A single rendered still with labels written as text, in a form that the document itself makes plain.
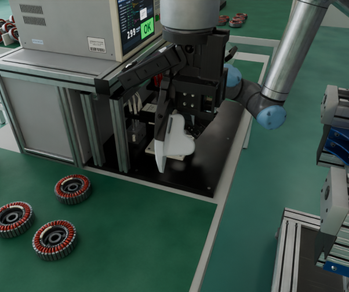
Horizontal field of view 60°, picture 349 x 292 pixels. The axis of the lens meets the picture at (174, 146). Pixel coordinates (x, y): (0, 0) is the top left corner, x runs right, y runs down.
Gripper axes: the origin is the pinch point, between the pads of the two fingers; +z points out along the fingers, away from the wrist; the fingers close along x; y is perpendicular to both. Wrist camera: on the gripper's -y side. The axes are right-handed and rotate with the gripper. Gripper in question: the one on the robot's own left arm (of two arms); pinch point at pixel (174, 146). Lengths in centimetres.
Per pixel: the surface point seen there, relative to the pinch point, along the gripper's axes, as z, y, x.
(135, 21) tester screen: -6, -34, 51
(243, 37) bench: 40, -23, 206
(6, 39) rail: 36, -180, 123
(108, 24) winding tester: -7, -36, 40
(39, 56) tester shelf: 4, -61, 35
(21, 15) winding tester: -7, -68, 39
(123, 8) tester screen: -11, -33, 44
